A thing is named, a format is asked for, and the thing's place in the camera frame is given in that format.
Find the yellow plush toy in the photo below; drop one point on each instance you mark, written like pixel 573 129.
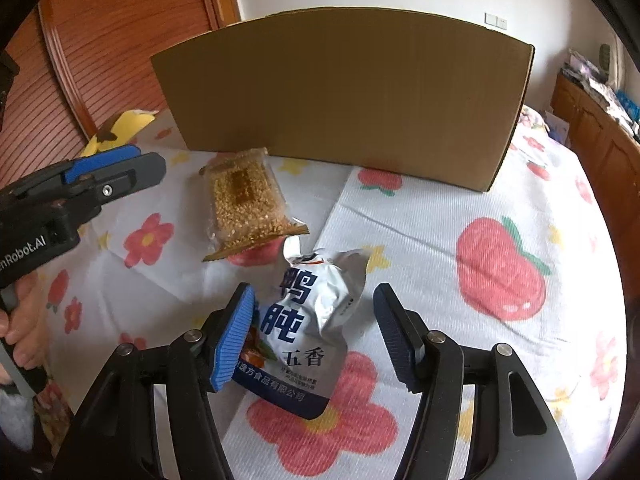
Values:
pixel 120 127

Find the clear sesame cake packet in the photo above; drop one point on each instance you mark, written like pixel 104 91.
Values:
pixel 245 205

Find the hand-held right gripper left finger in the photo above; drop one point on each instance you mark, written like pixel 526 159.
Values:
pixel 235 342

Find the patterned cloth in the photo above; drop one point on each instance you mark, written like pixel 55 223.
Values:
pixel 55 410

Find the pile of papers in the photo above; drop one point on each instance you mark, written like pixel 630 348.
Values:
pixel 595 85

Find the fruit and flower printed bedsheet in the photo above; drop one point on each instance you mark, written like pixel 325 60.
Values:
pixel 475 340

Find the silver blue snack packet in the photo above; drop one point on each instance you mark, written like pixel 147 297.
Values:
pixel 310 320

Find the wooden window cabinet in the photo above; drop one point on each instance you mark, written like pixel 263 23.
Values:
pixel 600 145

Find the grey garment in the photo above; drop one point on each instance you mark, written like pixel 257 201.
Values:
pixel 12 410

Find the person's left hand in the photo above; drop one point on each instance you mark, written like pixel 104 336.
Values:
pixel 27 320

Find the brown cardboard box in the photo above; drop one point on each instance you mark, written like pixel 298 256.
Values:
pixel 340 100

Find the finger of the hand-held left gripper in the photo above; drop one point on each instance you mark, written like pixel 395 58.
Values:
pixel 125 180
pixel 102 160

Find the white light switch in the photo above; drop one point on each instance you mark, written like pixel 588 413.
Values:
pixel 495 20

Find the wooden wardrobe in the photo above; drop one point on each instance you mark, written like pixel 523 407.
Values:
pixel 125 45

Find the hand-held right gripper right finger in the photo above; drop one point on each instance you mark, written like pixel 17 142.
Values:
pixel 395 337

